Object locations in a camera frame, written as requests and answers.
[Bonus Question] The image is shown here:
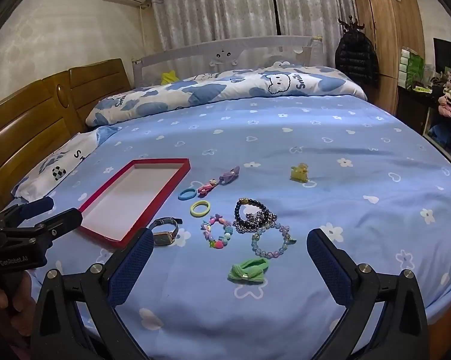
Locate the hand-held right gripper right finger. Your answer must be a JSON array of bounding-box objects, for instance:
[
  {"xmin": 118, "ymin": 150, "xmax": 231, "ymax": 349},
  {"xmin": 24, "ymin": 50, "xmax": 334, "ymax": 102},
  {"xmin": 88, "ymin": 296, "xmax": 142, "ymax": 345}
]
[{"xmin": 306, "ymin": 228, "xmax": 430, "ymax": 360}]

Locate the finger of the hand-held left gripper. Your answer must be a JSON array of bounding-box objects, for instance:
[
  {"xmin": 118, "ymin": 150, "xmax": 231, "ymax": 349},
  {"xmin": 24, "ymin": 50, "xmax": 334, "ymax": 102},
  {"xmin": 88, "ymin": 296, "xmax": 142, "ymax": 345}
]
[
  {"xmin": 17, "ymin": 208, "xmax": 84, "ymax": 248},
  {"xmin": 0, "ymin": 196, "xmax": 55, "ymax": 229}
]

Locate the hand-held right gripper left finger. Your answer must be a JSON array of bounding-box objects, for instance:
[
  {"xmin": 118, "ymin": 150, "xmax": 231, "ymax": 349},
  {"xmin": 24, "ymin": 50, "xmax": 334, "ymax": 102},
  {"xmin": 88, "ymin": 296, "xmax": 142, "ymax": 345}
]
[{"xmin": 30, "ymin": 228, "xmax": 155, "ymax": 360}]

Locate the gold wrist watch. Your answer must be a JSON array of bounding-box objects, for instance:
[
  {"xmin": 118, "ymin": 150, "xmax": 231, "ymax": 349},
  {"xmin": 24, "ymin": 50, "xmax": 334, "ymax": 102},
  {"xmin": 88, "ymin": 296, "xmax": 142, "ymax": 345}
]
[{"xmin": 148, "ymin": 217, "xmax": 183, "ymax": 247}]

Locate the pastel glass bead bracelet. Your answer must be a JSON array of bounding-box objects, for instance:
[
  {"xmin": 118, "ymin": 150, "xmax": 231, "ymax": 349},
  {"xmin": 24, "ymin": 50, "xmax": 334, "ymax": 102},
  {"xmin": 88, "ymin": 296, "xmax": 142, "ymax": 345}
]
[{"xmin": 251, "ymin": 224, "xmax": 297, "ymax": 259}]

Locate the red shallow box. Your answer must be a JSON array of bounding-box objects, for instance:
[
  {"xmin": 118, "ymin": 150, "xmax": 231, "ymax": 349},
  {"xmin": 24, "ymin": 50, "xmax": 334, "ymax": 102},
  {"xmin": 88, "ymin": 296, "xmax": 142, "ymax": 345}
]
[{"xmin": 77, "ymin": 158, "xmax": 191, "ymax": 249}]

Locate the yellow hair tie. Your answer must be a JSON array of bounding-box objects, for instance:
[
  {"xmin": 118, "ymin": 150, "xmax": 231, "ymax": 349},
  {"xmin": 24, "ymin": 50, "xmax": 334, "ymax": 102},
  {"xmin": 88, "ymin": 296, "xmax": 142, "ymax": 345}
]
[{"xmin": 190, "ymin": 200, "xmax": 212, "ymax": 217}]

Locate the silver chain bracelet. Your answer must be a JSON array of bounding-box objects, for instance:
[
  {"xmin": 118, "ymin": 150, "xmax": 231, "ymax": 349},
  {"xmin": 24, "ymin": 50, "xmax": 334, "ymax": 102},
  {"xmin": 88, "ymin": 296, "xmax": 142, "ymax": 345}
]
[{"xmin": 234, "ymin": 210, "xmax": 279, "ymax": 234}]

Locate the yellow claw hair clip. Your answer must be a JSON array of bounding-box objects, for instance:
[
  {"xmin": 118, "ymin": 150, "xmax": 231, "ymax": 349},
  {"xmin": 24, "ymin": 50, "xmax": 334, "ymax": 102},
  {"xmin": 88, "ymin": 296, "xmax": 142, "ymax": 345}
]
[{"xmin": 289, "ymin": 163, "xmax": 310, "ymax": 184}]

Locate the colourful charm bead bracelet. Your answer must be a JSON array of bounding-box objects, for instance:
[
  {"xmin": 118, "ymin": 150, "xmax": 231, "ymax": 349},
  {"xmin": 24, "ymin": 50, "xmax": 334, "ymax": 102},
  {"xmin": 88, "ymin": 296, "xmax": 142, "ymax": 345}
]
[{"xmin": 200, "ymin": 213, "xmax": 234, "ymax": 250}]

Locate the black bead bracelet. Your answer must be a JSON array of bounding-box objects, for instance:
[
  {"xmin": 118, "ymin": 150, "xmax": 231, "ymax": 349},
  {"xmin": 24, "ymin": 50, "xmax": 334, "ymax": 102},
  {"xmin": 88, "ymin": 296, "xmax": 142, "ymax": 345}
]
[{"xmin": 234, "ymin": 197, "xmax": 269, "ymax": 226}]

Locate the purple bow hair clip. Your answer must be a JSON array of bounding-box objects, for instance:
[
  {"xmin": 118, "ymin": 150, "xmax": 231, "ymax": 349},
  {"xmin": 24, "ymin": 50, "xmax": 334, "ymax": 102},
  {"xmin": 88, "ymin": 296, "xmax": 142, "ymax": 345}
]
[{"xmin": 218, "ymin": 165, "xmax": 241, "ymax": 185}]

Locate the person's left hand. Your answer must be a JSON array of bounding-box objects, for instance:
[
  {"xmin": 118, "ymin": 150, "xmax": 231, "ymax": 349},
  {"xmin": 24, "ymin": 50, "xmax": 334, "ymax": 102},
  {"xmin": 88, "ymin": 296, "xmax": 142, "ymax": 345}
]
[{"xmin": 0, "ymin": 284, "xmax": 38, "ymax": 347}]

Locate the white blue printed pillow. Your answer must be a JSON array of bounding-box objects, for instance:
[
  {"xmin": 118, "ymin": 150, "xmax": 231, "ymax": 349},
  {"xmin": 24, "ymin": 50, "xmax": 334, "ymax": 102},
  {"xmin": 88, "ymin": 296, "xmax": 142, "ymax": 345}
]
[{"xmin": 11, "ymin": 125, "xmax": 123, "ymax": 202}]

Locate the wooden headboard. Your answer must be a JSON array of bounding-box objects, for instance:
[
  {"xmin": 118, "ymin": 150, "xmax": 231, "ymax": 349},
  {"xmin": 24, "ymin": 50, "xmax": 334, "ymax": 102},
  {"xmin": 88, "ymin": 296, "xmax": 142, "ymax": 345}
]
[{"xmin": 0, "ymin": 58, "xmax": 132, "ymax": 205}]

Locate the pink cartoon hair clip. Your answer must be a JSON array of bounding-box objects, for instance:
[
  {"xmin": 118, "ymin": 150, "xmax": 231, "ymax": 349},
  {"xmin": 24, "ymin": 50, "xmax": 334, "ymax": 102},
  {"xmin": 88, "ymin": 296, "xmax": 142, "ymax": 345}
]
[{"xmin": 197, "ymin": 178, "xmax": 219, "ymax": 197}]

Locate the blue flower-print bed sheet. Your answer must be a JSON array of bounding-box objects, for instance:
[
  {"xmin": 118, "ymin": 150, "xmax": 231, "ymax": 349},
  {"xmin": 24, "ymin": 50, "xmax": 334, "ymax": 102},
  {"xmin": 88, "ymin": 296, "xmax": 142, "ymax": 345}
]
[{"xmin": 2, "ymin": 94, "xmax": 451, "ymax": 360}]

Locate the dark side cabinet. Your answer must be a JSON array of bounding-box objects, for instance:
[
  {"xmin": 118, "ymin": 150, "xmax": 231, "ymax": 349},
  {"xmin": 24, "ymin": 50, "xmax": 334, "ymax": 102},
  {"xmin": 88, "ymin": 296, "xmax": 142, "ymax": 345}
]
[{"xmin": 396, "ymin": 84, "xmax": 438, "ymax": 136}]

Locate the blue white cartoon quilt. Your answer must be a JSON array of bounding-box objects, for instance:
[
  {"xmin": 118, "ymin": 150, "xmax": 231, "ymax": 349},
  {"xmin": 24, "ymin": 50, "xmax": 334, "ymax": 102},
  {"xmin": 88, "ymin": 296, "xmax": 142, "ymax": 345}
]
[{"xmin": 85, "ymin": 61, "xmax": 369, "ymax": 127}]

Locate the black puffer jacket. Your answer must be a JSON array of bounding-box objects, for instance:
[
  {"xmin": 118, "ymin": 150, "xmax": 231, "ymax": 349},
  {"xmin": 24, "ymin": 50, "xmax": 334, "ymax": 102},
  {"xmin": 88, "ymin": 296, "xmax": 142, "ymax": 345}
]
[{"xmin": 334, "ymin": 31, "xmax": 380, "ymax": 88}]

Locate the stack of green tissue packs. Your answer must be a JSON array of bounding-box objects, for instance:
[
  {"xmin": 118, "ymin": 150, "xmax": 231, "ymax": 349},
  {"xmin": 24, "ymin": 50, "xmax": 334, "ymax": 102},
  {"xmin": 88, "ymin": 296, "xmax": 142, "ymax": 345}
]
[{"xmin": 397, "ymin": 46, "xmax": 426, "ymax": 91}]

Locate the wooden wardrobe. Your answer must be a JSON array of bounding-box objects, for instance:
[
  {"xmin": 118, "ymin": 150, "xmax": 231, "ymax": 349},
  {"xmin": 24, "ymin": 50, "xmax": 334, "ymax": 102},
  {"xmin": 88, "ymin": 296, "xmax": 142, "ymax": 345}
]
[{"xmin": 352, "ymin": 0, "xmax": 426, "ymax": 118}]

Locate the dark coat rack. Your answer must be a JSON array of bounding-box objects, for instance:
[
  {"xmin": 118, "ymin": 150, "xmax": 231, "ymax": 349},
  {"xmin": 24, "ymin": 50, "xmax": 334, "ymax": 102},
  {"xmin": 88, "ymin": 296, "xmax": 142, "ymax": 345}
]
[{"xmin": 338, "ymin": 16, "xmax": 366, "ymax": 35}]

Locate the black screen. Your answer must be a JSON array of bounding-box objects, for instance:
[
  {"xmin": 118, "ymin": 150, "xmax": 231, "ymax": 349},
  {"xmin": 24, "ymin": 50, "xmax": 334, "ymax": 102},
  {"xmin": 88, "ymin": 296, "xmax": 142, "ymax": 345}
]
[{"xmin": 433, "ymin": 37, "xmax": 451, "ymax": 76}]

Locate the grey patterned curtain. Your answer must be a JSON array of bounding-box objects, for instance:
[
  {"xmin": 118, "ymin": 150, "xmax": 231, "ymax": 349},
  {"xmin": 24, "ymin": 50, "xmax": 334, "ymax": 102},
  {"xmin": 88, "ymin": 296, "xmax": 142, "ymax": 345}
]
[
  {"xmin": 148, "ymin": 0, "xmax": 278, "ymax": 52},
  {"xmin": 270, "ymin": 0, "xmax": 358, "ymax": 46}
]

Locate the green bow hair tie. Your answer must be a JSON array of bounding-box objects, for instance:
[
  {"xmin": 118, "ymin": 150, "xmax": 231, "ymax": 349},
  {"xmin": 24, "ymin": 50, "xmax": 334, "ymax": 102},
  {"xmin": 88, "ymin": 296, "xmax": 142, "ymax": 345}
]
[{"xmin": 228, "ymin": 257, "xmax": 270, "ymax": 283}]

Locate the grey bed guard rail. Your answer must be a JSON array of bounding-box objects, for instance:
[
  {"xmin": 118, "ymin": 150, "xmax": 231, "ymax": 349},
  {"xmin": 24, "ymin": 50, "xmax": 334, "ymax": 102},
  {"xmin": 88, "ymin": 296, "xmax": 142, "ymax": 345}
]
[{"xmin": 130, "ymin": 34, "xmax": 325, "ymax": 85}]

